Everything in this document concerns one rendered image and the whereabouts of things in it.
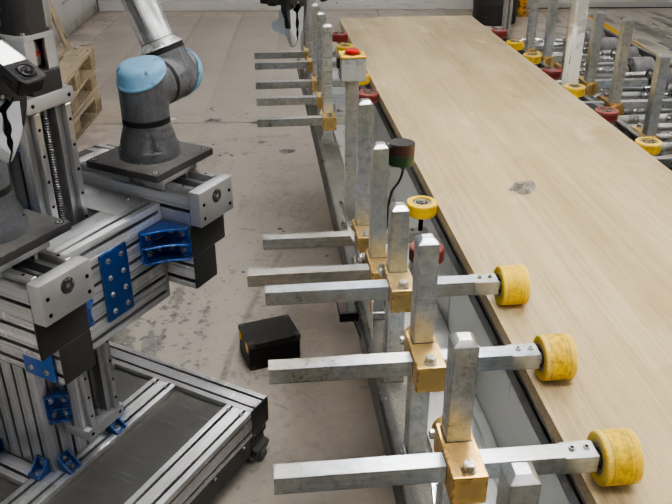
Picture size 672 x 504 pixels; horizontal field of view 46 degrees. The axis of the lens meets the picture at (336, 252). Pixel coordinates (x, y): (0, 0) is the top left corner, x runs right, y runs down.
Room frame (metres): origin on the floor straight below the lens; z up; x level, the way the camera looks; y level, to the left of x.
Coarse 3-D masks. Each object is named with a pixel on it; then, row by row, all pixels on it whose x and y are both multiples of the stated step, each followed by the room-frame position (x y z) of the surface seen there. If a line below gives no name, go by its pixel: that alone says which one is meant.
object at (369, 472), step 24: (384, 456) 0.85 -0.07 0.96; (408, 456) 0.85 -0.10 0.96; (432, 456) 0.85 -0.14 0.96; (504, 456) 0.85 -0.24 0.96; (528, 456) 0.85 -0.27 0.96; (552, 456) 0.85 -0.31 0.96; (576, 456) 0.85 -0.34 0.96; (288, 480) 0.81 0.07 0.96; (312, 480) 0.81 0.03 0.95; (336, 480) 0.81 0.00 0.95; (360, 480) 0.82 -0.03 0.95; (384, 480) 0.82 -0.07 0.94; (408, 480) 0.82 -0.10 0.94; (432, 480) 0.83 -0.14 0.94
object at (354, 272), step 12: (360, 264) 1.60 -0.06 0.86; (408, 264) 1.60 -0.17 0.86; (252, 276) 1.55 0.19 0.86; (264, 276) 1.55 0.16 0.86; (276, 276) 1.55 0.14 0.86; (288, 276) 1.56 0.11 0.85; (300, 276) 1.56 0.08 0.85; (312, 276) 1.56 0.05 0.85; (324, 276) 1.56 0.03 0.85; (336, 276) 1.57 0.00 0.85; (348, 276) 1.57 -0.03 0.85; (360, 276) 1.57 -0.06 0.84
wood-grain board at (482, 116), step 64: (384, 64) 3.28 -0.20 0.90; (448, 64) 3.28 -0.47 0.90; (512, 64) 3.28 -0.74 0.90; (448, 128) 2.45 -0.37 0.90; (512, 128) 2.45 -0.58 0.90; (576, 128) 2.45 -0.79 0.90; (448, 192) 1.93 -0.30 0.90; (512, 192) 1.93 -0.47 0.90; (576, 192) 1.93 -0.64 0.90; (640, 192) 1.93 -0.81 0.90; (512, 256) 1.56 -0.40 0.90; (576, 256) 1.56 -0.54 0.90; (640, 256) 1.56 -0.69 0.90; (512, 320) 1.30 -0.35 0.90; (576, 320) 1.30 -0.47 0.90; (640, 320) 1.30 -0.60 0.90; (576, 384) 1.09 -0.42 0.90; (640, 384) 1.09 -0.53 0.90
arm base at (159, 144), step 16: (128, 128) 1.80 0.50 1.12; (144, 128) 1.79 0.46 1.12; (160, 128) 1.81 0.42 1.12; (128, 144) 1.79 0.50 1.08; (144, 144) 1.79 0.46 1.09; (160, 144) 1.80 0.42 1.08; (176, 144) 1.84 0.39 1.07; (128, 160) 1.79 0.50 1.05; (144, 160) 1.78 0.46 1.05; (160, 160) 1.79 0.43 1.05
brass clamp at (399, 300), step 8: (384, 264) 1.40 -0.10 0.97; (384, 272) 1.38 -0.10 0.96; (392, 272) 1.36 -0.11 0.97; (400, 272) 1.36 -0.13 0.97; (408, 272) 1.36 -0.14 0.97; (392, 280) 1.33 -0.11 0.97; (408, 280) 1.33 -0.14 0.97; (392, 288) 1.30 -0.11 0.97; (408, 288) 1.30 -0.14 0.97; (392, 296) 1.29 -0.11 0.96; (400, 296) 1.29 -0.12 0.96; (408, 296) 1.29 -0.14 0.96; (392, 304) 1.29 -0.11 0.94; (400, 304) 1.29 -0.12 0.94; (408, 304) 1.29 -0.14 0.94; (392, 312) 1.29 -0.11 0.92
